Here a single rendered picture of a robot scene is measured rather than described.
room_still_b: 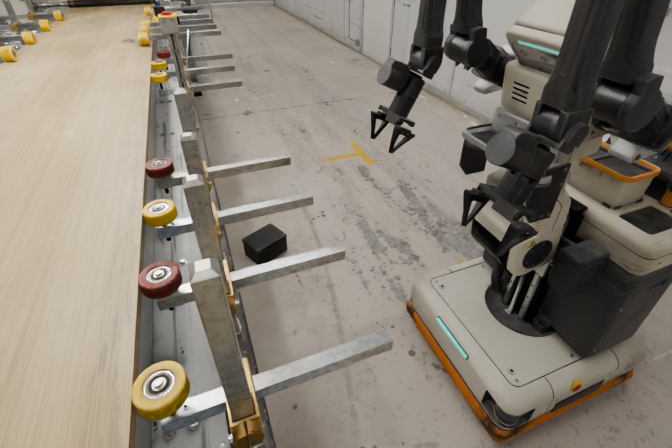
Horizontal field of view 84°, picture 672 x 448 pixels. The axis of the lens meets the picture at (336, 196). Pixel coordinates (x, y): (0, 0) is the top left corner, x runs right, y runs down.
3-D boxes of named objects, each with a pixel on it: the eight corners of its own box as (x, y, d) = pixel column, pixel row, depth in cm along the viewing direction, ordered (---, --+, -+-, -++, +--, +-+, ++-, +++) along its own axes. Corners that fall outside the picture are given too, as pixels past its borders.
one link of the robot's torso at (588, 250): (520, 242, 138) (540, 186, 124) (587, 299, 116) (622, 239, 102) (460, 261, 130) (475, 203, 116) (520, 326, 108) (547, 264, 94)
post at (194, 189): (240, 335, 94) (201, 170, 67) (242, 347, 91) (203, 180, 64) (226, 340, 93) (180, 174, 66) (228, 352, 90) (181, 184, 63)
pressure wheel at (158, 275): (160, 330, 79) (145, 293, 73) (146, 307, 84) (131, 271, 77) (196, 309, 84) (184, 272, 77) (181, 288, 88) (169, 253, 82)
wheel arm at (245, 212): (310, 201, 116) (309, 189, 114) (314, 207, 114) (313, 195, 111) (160, 234, 103) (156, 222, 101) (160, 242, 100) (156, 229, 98)
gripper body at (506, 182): (513, 219, 66) (538, 184, 63) (473, 190, 74) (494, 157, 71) (532, 222, 70) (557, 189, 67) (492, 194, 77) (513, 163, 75)
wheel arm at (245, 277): (340, 253, 97) (340, 240, 95) (345, 262, 94) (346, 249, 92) (160, 302, 84) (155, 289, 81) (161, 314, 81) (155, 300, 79)
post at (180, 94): (216, 220, 132) (185, 86, 105) (217, 226, 129) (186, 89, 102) (206, 222, 131) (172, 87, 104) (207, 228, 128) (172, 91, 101)
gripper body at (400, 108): (396, 123, 99) (409, 97, 96) (376, 110, 106) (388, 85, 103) (413, 129, 102) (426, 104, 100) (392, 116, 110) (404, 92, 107)
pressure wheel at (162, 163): (166, 202, 118) (156, 170, 111) (148, 195, 121) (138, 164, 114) (185, 189, 124) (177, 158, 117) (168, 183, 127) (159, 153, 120)
